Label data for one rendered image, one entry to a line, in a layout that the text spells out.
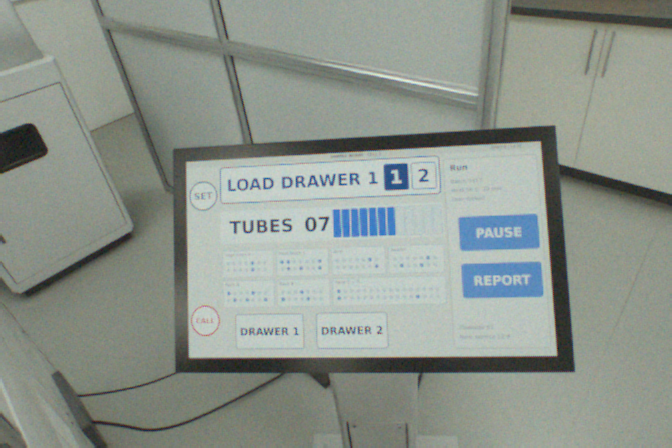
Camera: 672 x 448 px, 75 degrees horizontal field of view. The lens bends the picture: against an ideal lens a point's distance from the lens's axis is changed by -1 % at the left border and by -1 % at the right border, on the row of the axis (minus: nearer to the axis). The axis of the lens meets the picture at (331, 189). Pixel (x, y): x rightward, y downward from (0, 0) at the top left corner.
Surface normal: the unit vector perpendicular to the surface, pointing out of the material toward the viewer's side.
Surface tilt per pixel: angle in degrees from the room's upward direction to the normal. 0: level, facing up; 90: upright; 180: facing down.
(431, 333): 50
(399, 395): 90
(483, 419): 0
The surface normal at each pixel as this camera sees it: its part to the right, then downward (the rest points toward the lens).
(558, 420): -0.11, -0.81
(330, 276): -0.12, -0.07
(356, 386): -0.07, 0.58
